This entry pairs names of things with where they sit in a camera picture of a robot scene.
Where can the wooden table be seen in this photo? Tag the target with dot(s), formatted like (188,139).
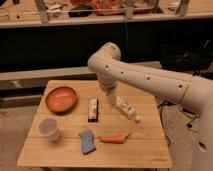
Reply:
(146,146)

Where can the orange wooden bowl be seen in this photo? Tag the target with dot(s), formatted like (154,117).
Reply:
(61,99)

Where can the beige gripper end piece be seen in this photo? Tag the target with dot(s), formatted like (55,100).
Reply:
(111,98)

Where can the orange carrot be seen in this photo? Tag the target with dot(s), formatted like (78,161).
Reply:
(117,139)

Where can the long shelf bench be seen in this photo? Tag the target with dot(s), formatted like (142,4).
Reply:
(35,13)

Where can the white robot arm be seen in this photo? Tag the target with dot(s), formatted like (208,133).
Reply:
(193,93)

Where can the blue sponge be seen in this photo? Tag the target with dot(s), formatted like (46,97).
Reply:
(87,141)

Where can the translucent plastic cup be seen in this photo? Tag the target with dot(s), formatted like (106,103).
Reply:
(49,129)

